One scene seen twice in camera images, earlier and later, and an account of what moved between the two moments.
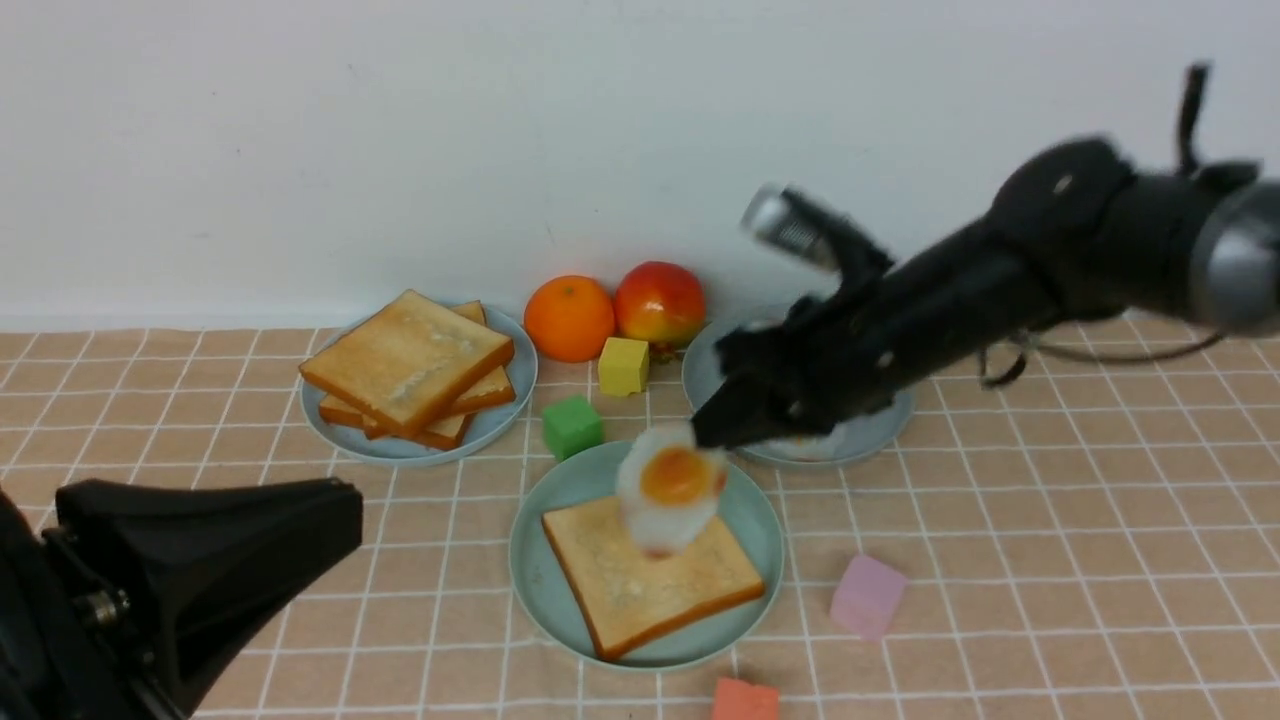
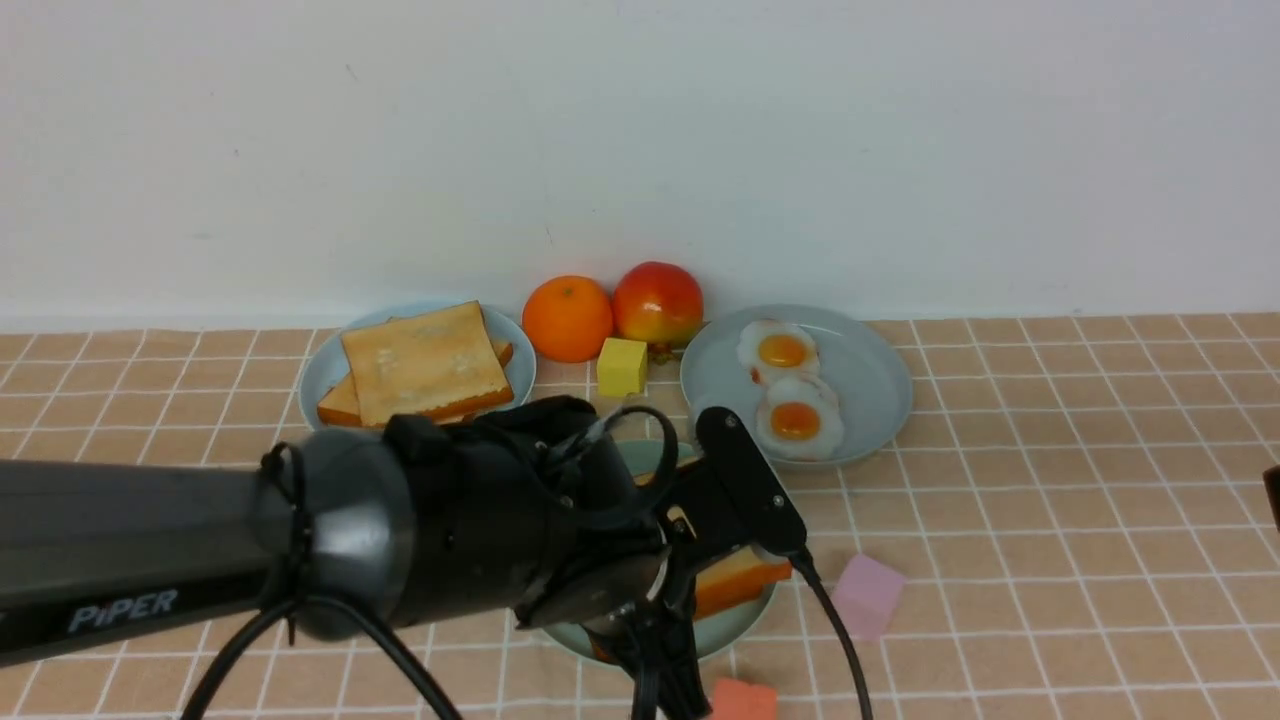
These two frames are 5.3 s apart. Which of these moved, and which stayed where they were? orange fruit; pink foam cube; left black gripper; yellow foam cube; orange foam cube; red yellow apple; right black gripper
Moved: left black gripper; right black gripper
Stayed: red yellow apple; orange foam cube; yellow foam cube; orange fruit; pink foam cube
